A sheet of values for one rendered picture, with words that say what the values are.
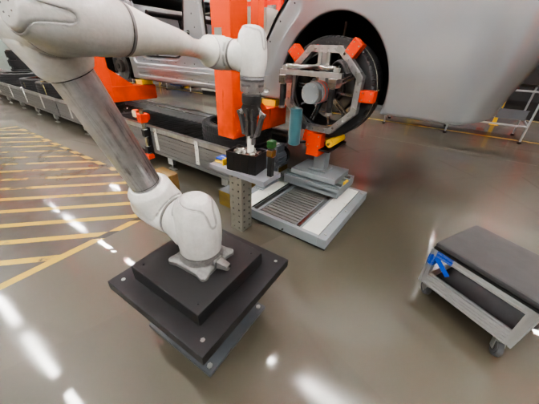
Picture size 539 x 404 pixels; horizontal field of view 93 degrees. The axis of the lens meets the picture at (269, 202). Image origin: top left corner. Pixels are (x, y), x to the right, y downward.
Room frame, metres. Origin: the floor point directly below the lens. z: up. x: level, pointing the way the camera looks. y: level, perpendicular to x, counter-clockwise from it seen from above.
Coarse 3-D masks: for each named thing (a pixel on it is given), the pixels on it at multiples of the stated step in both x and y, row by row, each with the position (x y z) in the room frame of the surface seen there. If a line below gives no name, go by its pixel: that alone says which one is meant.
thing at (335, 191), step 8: (288, 176) 2.01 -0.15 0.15; (296, 176) 2.03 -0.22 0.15; (304, 176) 1.99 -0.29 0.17; (352, 176) 2.06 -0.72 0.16; (296, 184) 1.97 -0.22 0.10; (304, 184) 1.92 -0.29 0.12; (312, 184) 1.88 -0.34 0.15; (320, 184) 1.85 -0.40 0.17; (328, 184) 1.86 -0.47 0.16; (336, 184) 1.84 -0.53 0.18; (344, 184) 1.86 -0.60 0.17; (320, 192) 1.84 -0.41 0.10; (328, 192) 1.80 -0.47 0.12; (336, 192) 1.76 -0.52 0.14
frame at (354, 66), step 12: (312, 48) 1.93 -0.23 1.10; (324, 48) 1.89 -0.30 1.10; (336, 48) 1.84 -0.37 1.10; (300, 60) 1.98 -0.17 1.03; (348, 60) 1.83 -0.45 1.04; (360, 72) 1.74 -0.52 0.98; (288, 84) 2.03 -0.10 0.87; (360, 84) 1.73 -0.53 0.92; (288, 96) 2.02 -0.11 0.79; (348, 120) 1.80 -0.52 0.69; (324, 132) 1.84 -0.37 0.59
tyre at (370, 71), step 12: (324, 36) 1.99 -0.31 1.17; (336, 36) 1.94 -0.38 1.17; (360, 60) 1.83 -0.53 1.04; (372, 60) 1.86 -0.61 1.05; (372, 72) 1.79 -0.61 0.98; (372, 84) 1.78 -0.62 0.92; (360, 108) 1.80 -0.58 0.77; (372, 108) 1.87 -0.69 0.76; (360, 120) 1.80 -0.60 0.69; (336, 132) 1.88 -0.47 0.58
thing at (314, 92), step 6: (306, 84) 1.78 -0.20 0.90; (312, 84) 1.76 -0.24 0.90; (318, 84) 1.78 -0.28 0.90; (324, 84) 1.82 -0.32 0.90; (306, 90) 1.78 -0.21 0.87; (312, 90) 1.75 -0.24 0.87; (318, 90) 1.73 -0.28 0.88; (324, 90) 1.78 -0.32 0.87; (306, 96) 1.77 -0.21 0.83; (312, 96) 1.75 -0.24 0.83; (318, 96) 1.73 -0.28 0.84; (324, 96) 1.79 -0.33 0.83; (306, 102) 1.77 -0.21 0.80; (312, 102) 1.75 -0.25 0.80; (318, 102) 1.78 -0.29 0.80
